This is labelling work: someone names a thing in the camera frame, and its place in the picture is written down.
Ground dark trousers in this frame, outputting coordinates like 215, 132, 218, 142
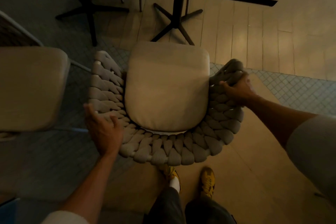
142, 187, 237, 224

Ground person's left yellow shoe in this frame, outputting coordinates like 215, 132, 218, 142
159, 164, 182, 185

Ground person's left forearm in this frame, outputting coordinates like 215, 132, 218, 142
60, 151, 119, 224

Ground person's right grey sleeve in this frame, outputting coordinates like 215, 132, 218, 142
286, 114, 336, 204

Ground person's left white sleeve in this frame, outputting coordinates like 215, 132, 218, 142
40, 210, 90, 224

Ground black cross-foot table pedestal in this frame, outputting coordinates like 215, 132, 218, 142
55, 0, 130, 47
150, 0, 204, 46

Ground large beige chair cushion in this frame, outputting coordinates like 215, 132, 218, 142
0, 46, 71, 133

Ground white sock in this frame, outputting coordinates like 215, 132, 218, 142
169, 177, 181, 193

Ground person's yellow shoe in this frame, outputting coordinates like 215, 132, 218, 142
200, 167, 216, 198
159, 164, 182, 185

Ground beige seat cushion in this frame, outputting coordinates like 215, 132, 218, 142
124, 41, 211, 133

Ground person's right yellow shoe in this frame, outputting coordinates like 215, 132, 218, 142
200, 167, 216, 198

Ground person's right hand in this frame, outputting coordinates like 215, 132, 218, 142
219, 72, 257, 107

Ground grey metal frame chair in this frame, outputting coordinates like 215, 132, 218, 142
0, 10, 91, 143

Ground person's right forearm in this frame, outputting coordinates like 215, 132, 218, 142
246, 95, 319, 150

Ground blue object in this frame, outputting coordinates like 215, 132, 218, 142
0, 197, 21, 224

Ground grey woven rope chair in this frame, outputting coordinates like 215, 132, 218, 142
88, 50, 245, 167

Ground person's left hand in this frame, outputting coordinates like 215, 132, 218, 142
84, 103, 124, 157

